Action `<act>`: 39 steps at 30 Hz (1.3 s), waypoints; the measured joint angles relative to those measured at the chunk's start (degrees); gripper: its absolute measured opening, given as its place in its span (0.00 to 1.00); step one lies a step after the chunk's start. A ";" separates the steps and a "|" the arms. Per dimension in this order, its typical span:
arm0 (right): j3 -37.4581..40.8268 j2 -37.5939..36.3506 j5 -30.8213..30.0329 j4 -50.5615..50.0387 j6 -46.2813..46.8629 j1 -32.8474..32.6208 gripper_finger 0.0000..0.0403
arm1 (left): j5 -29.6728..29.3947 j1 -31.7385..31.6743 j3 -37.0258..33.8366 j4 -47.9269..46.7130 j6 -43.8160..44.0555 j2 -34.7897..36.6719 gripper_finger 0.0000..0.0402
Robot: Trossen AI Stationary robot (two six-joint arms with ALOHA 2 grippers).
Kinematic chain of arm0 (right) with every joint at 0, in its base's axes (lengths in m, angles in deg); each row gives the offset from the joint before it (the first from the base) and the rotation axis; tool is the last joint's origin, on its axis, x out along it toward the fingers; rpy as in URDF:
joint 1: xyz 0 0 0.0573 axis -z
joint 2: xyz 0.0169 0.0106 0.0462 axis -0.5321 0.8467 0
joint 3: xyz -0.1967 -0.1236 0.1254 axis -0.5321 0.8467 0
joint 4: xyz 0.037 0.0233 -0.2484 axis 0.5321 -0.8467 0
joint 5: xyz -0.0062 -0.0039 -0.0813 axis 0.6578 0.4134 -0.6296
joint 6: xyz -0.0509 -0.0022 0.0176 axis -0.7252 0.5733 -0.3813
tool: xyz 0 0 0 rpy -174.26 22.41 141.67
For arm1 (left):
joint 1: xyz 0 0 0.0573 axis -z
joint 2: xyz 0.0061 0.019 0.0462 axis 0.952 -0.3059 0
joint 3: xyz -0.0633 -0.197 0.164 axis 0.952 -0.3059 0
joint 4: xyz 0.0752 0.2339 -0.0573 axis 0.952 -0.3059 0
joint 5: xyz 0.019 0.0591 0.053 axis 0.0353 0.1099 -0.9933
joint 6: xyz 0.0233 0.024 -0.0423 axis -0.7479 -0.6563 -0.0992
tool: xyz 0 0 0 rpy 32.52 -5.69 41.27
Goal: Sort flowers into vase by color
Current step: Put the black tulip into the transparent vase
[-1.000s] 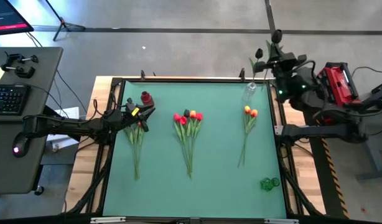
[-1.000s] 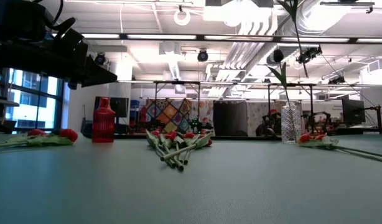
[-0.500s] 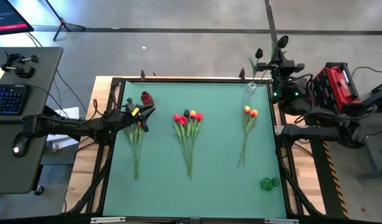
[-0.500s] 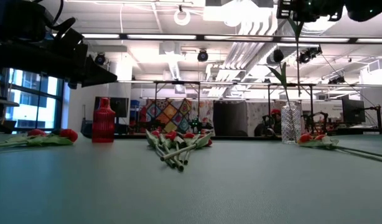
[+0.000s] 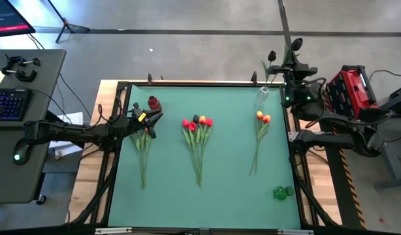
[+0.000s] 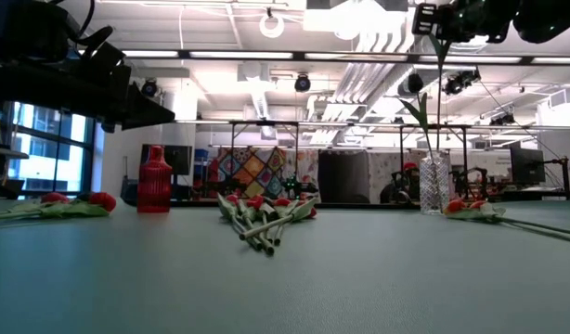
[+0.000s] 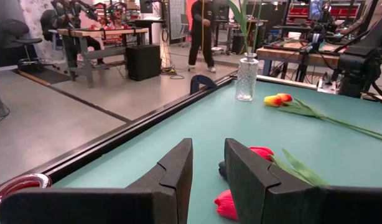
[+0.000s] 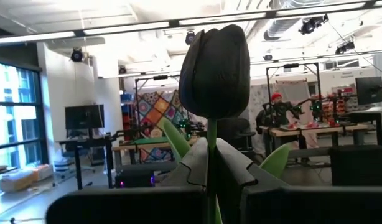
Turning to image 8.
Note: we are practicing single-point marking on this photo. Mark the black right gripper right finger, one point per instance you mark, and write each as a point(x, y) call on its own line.
point(303, 205)

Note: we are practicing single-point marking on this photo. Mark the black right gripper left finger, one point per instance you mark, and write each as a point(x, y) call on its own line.
point(132, 205)

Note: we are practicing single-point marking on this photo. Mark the black artificial tulip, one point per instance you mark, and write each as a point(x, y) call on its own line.
point(216, 74)

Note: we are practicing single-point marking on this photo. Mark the black monitor on arm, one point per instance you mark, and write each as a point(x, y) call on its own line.
point(369, 90)

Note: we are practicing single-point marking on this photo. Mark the black computer tower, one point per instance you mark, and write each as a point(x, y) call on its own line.
point(135, 179)

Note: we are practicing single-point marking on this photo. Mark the background wooden workbench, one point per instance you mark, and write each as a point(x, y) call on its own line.
point(318, 129)
point(147, 146)

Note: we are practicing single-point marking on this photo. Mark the black equipment box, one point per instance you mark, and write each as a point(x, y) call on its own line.
point(359, 165)

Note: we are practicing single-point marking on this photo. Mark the black standing desk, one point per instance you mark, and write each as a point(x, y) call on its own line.
point(85, 141)

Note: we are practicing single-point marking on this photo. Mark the person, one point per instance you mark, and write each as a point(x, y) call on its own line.
point(278, 115)

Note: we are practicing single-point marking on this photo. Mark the colourful patchwork quilt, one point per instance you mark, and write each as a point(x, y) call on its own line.
point(156, 112)

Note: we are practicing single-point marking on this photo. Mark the background robot with green light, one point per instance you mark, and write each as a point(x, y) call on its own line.
point(186, 124)

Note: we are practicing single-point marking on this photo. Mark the black monitor on desk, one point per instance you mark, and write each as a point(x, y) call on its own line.
point(85, 116)

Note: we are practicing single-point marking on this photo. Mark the black office chair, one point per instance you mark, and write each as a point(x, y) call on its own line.
point(234, 130)

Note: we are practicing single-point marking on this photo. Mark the background black robot arms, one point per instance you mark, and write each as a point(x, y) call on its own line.
point(331, 107)

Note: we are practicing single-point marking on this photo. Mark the blue storage bins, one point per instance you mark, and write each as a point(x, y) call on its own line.
point(127, 98)

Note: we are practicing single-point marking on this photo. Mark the white cardboard boxes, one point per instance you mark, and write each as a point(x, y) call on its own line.
point(23, 179)

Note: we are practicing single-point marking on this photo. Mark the floral cloth backdrop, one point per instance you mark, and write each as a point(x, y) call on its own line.
point(259, 96)

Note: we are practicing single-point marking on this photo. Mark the large window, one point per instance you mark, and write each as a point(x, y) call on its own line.
point(13, 118)

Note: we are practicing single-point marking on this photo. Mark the ceiling light beam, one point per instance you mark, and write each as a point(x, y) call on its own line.
point(125, 28)

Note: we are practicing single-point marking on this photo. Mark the black ceiling spotlight cluster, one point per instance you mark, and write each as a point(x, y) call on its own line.
point(309, 26)

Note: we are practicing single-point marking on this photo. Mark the black metal rig frame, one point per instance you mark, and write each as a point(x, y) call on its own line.
point(291, 65)
point(160, 77)

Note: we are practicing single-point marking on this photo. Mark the white ventilation duct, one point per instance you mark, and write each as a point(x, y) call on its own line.
point(281, 29)

